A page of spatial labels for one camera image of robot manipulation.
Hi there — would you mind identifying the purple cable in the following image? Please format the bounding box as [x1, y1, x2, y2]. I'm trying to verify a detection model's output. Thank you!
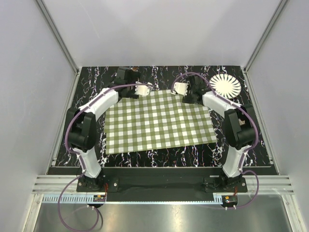
[58, 83, 155, 230]
[170, 72, 260, 210]

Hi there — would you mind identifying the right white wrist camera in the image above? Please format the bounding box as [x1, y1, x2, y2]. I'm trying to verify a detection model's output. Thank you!
[171, 82, 189, 96]

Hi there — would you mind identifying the green checkered cloth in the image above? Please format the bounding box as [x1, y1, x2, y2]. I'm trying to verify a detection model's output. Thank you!
[104, 90, 217, 154]

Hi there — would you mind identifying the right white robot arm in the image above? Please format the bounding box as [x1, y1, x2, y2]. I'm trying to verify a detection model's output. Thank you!
[180, 72, 259, 192]

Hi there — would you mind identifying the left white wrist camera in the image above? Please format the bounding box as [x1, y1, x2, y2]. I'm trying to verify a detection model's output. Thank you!
[135, 82, 153, 96]

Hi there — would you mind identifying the right aluminium frame post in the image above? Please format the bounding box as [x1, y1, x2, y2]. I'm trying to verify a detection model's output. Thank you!
[243, 0, 289, 73]

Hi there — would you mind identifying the left aluminium frame post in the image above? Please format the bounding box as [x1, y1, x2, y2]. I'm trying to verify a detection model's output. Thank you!
[34, 0, 79, 75]

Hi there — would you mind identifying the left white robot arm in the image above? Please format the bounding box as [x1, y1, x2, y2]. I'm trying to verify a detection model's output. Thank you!
[64, 67, 141, 191]

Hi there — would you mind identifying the white blue striped plate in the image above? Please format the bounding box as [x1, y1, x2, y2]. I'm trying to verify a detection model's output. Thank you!
[210, 74, 241, 99]

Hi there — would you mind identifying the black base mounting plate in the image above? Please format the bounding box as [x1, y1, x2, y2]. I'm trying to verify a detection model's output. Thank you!
[77, 167, 248, 193]

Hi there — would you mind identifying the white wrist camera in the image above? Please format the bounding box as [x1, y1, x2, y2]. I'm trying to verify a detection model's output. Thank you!
[135, 82, 153, 96]
[171, 82, 189, 96]

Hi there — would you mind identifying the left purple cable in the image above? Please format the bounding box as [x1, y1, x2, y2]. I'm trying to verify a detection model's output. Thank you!
[58, 83, 155, 230]

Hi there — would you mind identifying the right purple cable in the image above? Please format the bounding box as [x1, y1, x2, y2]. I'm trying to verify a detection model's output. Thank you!
[170, 72, 260, 210]

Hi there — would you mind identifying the aluminium front rail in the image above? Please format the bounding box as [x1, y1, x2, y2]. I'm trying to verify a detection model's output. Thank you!
[32, 175, 294, 205]

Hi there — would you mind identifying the aluminium frame post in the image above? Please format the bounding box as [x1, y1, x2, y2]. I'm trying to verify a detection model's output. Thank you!
[34, 0, 79, 75]
[243, 0, 289, 73]

